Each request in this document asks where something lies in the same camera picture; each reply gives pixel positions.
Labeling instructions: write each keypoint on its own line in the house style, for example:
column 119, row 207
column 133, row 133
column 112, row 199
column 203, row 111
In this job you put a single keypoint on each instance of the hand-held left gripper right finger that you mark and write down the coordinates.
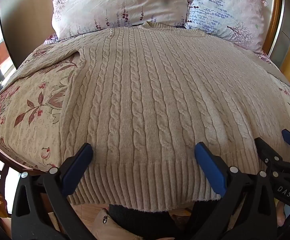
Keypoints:
column 209, row 167

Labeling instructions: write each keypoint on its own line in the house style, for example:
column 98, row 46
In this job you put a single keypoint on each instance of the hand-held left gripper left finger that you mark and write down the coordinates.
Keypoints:
column 77, row 170

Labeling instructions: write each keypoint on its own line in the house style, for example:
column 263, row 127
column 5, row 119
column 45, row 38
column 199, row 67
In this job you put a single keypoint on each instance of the person's right hand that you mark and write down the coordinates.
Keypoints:
column 282, row 216

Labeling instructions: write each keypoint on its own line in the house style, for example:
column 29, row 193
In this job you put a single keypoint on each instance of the beige garment with snap button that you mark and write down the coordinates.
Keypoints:
column 102, row 227

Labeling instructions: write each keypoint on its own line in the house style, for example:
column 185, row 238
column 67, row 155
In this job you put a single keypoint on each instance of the floral bed blanket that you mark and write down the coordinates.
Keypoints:
column 35, row 100

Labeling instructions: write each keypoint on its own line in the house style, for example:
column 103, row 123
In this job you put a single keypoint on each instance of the blue floral pillow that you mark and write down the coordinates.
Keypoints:
column 224, row 10

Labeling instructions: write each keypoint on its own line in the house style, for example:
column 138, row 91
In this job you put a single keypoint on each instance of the pink floral pillow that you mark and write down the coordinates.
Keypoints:
column 115, row 2

